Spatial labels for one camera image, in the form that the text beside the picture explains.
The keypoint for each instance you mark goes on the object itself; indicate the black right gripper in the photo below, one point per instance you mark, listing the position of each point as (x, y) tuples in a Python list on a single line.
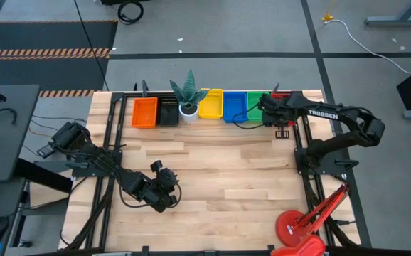
[(288, 108)]

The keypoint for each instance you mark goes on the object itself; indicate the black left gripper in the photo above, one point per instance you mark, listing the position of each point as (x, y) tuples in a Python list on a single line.
[(152, 190)]

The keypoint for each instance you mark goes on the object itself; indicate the red plastic slotted basket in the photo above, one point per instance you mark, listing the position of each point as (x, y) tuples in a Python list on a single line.
[(280, 94)]

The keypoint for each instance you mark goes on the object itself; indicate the green plastic slotted basket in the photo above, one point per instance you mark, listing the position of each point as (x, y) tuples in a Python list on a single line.
[(252, 99)]

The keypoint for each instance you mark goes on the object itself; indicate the blue plastic slotted basket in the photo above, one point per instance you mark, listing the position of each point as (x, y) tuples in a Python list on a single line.
[(234, 106)]

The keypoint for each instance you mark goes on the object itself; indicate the yellow plastic slotted basket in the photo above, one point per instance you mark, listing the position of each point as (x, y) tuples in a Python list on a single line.
[(210, 105)]

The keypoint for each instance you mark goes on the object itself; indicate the black plastic slotted basket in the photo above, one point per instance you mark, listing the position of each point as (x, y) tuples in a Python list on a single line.
[(168, 115)]

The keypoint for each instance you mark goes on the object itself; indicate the orange plastic slotted basket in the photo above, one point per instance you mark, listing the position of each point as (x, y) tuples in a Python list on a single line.
[(144, 113)]

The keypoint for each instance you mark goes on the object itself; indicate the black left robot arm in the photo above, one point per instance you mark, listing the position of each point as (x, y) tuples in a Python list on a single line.
[(127, 179)]

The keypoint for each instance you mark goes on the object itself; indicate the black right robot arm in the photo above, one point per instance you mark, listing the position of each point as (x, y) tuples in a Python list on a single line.
[(333, 114)]

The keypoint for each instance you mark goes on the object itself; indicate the black table clamp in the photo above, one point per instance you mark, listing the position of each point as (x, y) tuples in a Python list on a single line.
[(144, 89), (271, 249), (145, 250)]

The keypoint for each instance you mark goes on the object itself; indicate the white cylindrical plant pot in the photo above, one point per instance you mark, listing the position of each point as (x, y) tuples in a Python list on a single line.
[(189, 119)]

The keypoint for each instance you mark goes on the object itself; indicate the green snake plant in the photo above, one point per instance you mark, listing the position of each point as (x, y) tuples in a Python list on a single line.
[(189, 90)]

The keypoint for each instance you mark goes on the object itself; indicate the grey metal table foot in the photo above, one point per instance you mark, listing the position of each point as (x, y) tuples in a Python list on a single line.
[(397, 21)]

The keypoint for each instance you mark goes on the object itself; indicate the grey side desk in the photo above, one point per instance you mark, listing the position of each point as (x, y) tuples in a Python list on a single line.
[(10, 149)]

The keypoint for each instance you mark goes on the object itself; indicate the black striped floor mat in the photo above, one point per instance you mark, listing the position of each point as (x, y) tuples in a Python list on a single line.
[(49, 35)]

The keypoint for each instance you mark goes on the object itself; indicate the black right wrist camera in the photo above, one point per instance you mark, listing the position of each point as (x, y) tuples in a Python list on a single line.
[(269, 110)]

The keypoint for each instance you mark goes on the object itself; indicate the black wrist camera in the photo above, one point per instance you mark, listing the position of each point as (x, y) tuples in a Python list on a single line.
[(269, 110), (166, 176)]

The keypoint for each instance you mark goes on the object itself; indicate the small black bracket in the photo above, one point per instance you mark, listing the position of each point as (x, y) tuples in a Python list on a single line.
[(282, 134)]

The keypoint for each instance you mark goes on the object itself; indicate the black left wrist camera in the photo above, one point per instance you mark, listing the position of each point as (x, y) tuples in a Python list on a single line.
[(166, 176)]

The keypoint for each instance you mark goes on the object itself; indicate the black aluminium table frame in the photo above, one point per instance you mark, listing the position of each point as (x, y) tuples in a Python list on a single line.
[(120, 121)]

